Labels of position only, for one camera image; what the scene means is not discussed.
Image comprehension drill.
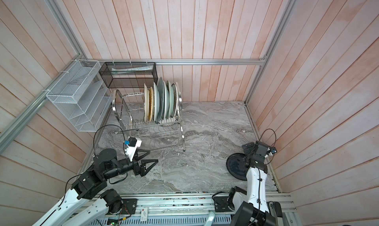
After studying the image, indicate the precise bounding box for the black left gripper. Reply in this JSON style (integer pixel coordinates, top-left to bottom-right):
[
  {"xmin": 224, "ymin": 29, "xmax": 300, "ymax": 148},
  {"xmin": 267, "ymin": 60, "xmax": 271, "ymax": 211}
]
[{"xmin": 104, "ymin": 148, "xmax": 159, "ymax": 179}]

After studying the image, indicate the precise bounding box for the black round plate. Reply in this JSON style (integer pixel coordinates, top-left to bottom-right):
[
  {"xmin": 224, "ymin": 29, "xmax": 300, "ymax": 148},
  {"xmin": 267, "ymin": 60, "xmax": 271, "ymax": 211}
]
[{"xmin": 226, "ymin": 153, "xmax": 248, "ymax": 181}]

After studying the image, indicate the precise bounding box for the stainless steel dish rack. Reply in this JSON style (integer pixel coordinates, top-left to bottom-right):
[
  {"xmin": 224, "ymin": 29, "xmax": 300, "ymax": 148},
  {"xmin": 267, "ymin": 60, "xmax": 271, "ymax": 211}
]
[{"xmin": 112, "ymin": 90, "xmax": 186, "ymax": 152}]

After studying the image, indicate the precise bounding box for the cream floral plate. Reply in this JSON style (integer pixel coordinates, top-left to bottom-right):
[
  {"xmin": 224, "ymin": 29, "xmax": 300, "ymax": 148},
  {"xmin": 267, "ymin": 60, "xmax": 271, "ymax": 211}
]
[{"xmin": 144, "ymin": 84, "xmax": 150, "ymax": 122}]

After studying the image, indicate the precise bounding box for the yellow woven coaster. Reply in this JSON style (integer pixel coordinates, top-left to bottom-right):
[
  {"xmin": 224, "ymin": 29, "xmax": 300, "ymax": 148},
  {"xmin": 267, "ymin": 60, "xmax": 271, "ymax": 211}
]
[{"xmin": 149, "ymin": 87, "xmax": 155, "ymax": 121}]

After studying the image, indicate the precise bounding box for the orange sunburst plate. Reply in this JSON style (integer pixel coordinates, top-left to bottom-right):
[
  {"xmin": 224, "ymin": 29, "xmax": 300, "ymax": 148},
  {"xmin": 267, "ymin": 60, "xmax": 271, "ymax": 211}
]
[
  {"xmin": 154, "ymin": 83, "xmax": 160, "ymax": 121},
  {"xmin": 175, "ymin": 82, "xmax": 183, "ymax": 115}
]

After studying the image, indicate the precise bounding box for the white green clover plate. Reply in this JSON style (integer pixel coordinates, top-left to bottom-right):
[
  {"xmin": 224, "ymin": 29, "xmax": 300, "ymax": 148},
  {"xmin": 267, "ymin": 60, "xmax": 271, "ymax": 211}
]
[{"xmin": 166, "ymin": 81, "xmax": 174, "ymax": 118}]

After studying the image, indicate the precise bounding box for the light blue flower plate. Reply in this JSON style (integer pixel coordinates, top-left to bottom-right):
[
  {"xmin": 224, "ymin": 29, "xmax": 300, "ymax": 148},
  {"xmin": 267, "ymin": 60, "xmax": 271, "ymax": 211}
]
[{"xmin": 172, "ymin": 82, "xmax": 179, "ymax": 117}]

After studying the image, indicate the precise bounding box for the large teal plate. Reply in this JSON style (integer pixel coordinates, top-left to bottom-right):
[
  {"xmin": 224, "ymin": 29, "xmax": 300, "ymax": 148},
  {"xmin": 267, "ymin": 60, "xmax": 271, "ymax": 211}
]
[{"xmin": 158, "ymin": 77, "xmax": 168, "ymax": 120}]

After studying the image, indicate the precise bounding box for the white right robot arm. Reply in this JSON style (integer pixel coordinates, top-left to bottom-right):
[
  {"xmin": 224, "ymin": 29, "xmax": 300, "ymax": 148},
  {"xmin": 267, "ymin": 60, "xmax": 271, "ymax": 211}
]
[{"xmin": 226, "ymin": 141, "xmax": 276, "ymax": 226}]

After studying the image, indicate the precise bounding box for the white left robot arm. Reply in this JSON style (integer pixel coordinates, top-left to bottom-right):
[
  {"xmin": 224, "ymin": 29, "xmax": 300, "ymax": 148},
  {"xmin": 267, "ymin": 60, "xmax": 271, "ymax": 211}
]
[{"xmin": 35, "ymin": 149, "xmax": 159, "ymax": 226}]

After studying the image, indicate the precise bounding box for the green rim lettered plate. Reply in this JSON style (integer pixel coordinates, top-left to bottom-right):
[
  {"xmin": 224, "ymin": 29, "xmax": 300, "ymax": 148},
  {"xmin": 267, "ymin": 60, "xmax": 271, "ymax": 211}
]
[{"xmin": 159, "ymin": 117, "xmax": 178, "ymax": 127}]

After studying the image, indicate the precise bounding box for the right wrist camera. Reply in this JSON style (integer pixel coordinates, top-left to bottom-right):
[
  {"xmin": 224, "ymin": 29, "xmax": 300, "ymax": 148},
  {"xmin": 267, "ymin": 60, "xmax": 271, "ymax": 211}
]
[{"xmin": 267, "ymin": 147, "xmax": 277, "ymax": 156}]

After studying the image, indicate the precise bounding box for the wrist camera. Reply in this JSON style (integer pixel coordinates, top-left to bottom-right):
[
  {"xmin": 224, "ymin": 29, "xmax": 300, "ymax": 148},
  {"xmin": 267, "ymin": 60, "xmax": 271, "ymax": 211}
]
[
  {"xmin": 267, "ymin": 147, "xmax": 277, "ymax": 156},
  {"xmin": 124, "ymin": 137, "xmax": 142, "ymax": 161}
]

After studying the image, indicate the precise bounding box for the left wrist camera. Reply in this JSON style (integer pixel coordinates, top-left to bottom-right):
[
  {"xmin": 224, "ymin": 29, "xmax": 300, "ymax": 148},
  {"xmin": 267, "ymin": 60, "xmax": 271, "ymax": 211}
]
[{"xmin": 124, "ymin": 137, "xmax": 142, "ymax": 161}]

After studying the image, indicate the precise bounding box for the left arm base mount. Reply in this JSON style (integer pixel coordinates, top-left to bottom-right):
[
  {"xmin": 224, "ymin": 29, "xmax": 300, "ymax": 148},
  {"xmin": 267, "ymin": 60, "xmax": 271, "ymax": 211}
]
[{"xmin": 106, "ymin": 198, "xmax": 138, "ymax": 215}]

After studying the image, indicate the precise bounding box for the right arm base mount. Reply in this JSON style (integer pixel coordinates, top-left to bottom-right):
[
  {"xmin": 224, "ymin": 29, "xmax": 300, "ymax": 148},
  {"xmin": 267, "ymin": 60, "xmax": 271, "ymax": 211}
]
[{"xmin": 212, "ymin": 195, "xmax": 235, "ymax": 212}]

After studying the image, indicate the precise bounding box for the aluminium front rail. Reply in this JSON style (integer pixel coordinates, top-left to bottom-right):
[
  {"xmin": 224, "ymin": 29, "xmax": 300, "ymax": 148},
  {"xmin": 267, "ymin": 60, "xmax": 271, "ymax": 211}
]
[{"xmin": 54, "ymin": 192, "xmax": 298, "ymax": 226}]

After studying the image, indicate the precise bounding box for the white wire mesh shelf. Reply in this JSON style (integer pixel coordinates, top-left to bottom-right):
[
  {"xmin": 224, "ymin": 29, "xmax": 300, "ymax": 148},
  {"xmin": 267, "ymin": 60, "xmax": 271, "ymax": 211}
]
[{"xmin": 46, "ymin": 60, "xmax": 112, "ymax": 132}]

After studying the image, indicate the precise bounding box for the black mesh wall basket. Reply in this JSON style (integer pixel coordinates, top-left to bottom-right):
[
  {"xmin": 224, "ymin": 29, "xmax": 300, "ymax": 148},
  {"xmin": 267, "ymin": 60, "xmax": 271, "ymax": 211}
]
[{"xmin": 99, "ymin": 61, "xmax": 158, "ymax": 89}]

